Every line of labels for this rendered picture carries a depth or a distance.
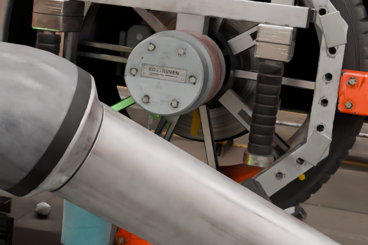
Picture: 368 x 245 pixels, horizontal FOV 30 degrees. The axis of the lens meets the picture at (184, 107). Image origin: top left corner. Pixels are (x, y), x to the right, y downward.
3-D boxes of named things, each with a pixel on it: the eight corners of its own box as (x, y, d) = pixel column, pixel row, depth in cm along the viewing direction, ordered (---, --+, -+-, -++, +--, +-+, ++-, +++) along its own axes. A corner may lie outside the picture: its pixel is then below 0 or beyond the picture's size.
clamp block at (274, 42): (293, 59, 104) (298, 25, 104) (288, 63, 96) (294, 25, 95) (260, 55, 105) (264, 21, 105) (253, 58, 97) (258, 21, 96)
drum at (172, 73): (223, 110, 127) (233, 34, 125) (201, 126, 107) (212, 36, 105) (150, 99, 130) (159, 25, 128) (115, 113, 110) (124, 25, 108)
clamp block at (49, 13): (83, 31, 111) (86, -1, 110) (61, 32, 102) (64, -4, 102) (53, 28, 112) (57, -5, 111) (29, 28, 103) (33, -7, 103)
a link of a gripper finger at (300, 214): (286, 225, 112) (282, 241, 104) (280, 216, 113) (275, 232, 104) (309, 209, 111) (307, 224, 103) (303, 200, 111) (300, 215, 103)
